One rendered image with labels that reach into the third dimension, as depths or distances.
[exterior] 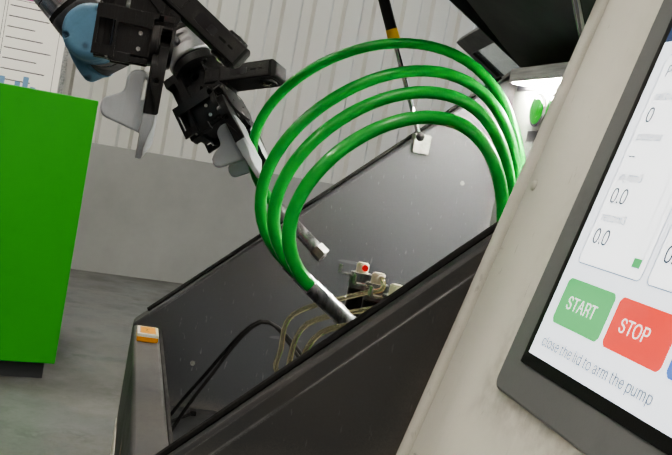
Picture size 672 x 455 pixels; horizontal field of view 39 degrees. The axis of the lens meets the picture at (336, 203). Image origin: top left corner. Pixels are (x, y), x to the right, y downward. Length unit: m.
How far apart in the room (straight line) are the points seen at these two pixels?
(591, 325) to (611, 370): 0.05
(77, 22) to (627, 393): 0.90
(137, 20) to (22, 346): 3.61
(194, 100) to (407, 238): 0.43
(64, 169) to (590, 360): 3.90
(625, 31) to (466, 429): 0.34
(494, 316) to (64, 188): 3.74
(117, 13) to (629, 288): 0.60
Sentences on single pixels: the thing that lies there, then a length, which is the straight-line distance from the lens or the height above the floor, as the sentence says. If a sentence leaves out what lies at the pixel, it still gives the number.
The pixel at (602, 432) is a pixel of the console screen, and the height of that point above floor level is 1.13.
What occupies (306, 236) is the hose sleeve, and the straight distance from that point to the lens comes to 1.28.
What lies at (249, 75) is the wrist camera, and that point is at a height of 1.35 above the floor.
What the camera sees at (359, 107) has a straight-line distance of 1.01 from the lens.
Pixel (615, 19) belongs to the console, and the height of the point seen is 1.41.
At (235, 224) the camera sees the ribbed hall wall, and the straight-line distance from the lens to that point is 7.78.
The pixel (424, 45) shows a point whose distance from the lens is 1.27.
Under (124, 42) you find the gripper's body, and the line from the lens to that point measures 1.01.
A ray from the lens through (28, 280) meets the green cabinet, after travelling 4.47.
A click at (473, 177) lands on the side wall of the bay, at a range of 1.56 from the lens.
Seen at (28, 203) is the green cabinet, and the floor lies 0.80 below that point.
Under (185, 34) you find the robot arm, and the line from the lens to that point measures 1.39.
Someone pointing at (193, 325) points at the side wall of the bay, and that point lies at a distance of 1.50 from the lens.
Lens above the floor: 1.26
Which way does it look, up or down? 3 degrees down
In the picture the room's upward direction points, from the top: 10 degrees clockwise
